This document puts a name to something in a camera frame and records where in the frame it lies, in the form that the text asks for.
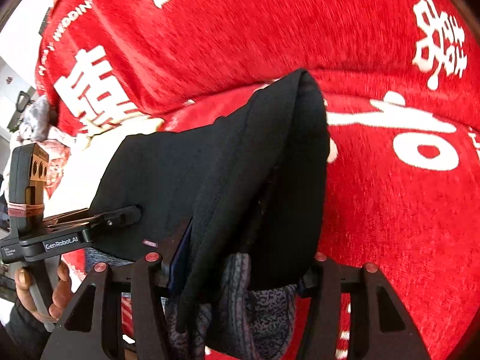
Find black pants with grey waistband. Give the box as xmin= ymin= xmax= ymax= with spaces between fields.
xmin=89 ymin=70 xmax=329 ymax=359

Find person's left hand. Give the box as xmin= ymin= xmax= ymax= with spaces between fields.
xmin=15 ymin=260 xmax=73 ymax=323

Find red embroidered round cushion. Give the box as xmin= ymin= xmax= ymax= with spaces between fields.
xmin=41 ymin=140 xmax=71 ymax=198

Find grey quilted jacket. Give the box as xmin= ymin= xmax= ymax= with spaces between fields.
xmin=19 ymin=95 xmax=57 ymax=142

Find red sofa cover with characters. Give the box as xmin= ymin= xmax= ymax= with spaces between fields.
xmin=35 ymin=0 xmax=479 ymax=359

